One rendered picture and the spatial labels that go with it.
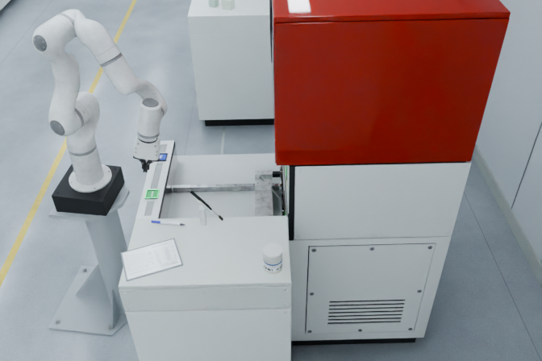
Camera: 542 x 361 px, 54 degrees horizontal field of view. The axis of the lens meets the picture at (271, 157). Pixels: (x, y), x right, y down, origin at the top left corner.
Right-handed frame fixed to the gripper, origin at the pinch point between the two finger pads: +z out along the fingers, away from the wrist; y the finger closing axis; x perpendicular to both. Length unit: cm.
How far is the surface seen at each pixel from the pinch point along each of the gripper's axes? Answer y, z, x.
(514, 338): -197, 72, 12
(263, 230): -50, 5, 24
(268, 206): -54, 12, 1
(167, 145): -5.3, 14.7, -35.8
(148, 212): -3.5, 15.5, 10.6
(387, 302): -119, 50, 16
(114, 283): 13, 89, -9
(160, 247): -11.6, 12.5, 31.9
